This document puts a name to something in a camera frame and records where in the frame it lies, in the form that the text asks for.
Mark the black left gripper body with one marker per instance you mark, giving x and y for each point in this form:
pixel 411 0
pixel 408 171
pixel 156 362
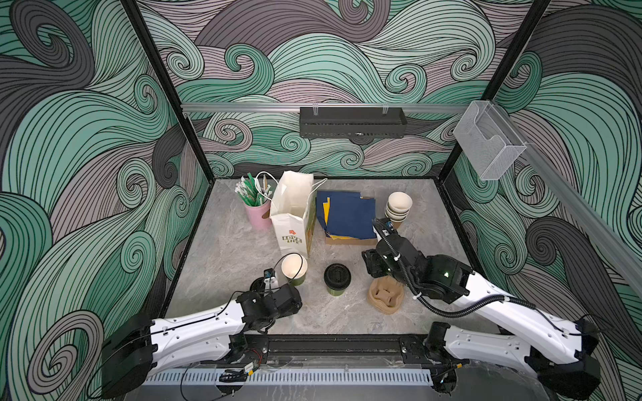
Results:
pixel 292 312

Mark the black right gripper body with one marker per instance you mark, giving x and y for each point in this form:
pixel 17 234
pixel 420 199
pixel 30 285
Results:
pixel 381 265

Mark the brown pulp cup carrier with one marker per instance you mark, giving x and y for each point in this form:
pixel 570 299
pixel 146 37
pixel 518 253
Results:
pixel 386 295

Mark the green paper coffee cup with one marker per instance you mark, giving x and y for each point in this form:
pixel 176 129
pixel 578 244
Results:
pixel 336 290

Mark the black coffee cup lid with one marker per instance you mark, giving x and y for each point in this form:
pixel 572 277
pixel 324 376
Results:
pixel 258 285

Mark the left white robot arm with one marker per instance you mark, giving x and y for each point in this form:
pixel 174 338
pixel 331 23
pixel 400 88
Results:
pixel 142 346

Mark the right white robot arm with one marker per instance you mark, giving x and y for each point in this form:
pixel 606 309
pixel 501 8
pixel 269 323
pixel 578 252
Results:
pixel 484 323

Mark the white paper takeout bag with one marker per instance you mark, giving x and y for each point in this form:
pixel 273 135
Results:
pixel 293 212

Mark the stack of paper cups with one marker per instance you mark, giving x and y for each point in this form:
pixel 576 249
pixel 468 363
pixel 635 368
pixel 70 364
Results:
pixel 398 207

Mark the dark blue napkin stack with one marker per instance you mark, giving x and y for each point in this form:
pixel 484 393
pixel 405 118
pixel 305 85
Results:
pixel 346 215

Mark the pink straw holder cup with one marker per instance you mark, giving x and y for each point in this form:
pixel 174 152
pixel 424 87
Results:
pixel 259 217

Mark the bundle of wrapped straws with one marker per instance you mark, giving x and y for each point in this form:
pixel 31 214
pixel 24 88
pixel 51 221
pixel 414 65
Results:
pixel 255 190

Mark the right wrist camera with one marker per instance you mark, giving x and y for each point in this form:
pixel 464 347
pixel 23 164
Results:
pixel 383 227

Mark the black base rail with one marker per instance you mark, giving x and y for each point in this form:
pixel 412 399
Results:
pixel 406 346

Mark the black wall-mounted tray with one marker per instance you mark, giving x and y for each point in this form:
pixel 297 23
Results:
pixel 352 122

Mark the clear acrylic wall holder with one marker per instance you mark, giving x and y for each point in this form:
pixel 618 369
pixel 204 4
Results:
pixel 489 139

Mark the black enclosure corner post left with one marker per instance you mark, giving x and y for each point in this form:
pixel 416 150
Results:
pixel 143 34

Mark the black enclosure corner post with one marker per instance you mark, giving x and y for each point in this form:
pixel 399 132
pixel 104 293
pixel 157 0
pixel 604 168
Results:
pixel 511 57
pixel 143 34

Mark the black enclosure corner post right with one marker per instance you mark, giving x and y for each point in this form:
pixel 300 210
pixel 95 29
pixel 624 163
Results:
pixel 511 57

